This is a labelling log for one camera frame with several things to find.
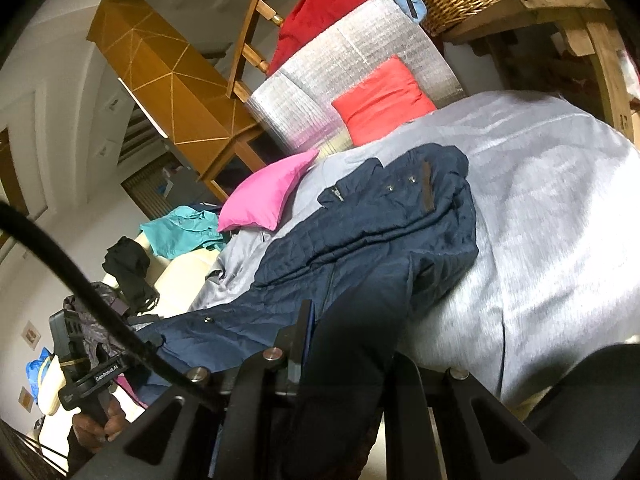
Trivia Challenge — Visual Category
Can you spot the black cable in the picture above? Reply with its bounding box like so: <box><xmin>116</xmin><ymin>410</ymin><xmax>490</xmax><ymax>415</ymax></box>
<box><xmin>0</xmin><ymin>201</ymin><xmax>216</xmax><ymax>411</ymax></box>

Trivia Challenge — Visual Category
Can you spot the grey bed sheet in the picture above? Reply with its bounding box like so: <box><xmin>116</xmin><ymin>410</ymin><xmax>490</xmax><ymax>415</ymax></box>
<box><xmin>188</xmin><ymin>90</ymin><xmax>640</xmax><ymax>409</ymax></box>

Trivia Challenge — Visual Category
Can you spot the teal shirt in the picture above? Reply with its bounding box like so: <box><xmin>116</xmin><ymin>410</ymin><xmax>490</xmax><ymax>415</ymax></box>
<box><xmin>140</xmin><ymin>206</ymin><xmax>227</xmax><ymax>260</ymax></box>

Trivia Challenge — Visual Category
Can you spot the red pillow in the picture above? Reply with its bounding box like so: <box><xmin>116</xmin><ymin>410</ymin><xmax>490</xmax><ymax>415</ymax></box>
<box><xmin>332</xmin><ymin>55</ymin><xmax>437</xmax><ymax>146</ymax></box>

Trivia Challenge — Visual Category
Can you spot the silver foil insulation mat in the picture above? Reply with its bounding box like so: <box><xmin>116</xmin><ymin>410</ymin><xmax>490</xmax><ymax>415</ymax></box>
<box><xmin>245</xmin><ymin>0</ymin><xmax>465</xmax><ymax>158</ymax></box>

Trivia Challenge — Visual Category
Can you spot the dark grey puffer jacket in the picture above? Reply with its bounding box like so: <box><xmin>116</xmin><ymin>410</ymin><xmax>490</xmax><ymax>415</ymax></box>
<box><xmin>63</xmin><ymin>282</ymin><xmax>129</xmax><ymax>367</ymax></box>

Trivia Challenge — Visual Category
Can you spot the wooden side table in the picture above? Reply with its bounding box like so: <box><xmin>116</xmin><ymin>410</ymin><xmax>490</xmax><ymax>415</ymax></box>
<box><xmin>442</xmin><ymin>0</ymin><xmax>637</xmax><ymax>142</ymax></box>

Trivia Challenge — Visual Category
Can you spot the navy blue puffer jacket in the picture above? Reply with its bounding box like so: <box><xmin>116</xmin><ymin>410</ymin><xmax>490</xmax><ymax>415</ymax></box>
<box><xmin>139</xmin><ymin>144</ymin><xmax>478</xmax><ymax>373</ymax></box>

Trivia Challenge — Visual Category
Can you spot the pink pillow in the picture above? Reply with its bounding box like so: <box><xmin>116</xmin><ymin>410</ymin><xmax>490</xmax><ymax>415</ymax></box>
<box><xmin>218</xmin><ymin>148</ymin><xmax>319</xmax><ymax>232</ymax></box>

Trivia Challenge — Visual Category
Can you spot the cream leather sofa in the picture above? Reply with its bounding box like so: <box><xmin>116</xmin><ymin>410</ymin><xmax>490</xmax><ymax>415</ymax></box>
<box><xmin>38</xmin><ymin>233</ymin><xmax>219</xmax><ymax>470</ymax></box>

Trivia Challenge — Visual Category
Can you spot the person's left hand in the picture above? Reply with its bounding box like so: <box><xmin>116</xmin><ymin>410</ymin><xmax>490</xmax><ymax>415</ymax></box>
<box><xmin>72</xmin><ymin>396</ymin><xmax>129</xmax><ymax>454</ymax></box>

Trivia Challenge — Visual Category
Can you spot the black garment on sofa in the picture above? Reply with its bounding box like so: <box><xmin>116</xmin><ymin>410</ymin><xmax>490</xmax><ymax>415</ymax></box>
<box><xmin>102</xmin><ymin>236</ymin><xmax>160</xmax><ymax>315</ymax></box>

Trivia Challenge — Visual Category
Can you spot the orange wooden pillar cabinet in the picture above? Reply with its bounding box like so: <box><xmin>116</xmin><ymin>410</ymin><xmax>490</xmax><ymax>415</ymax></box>
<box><xmin>87</xmin><ymin>0</ymin><xmax>265</xmax><ymax>202</ymax></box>

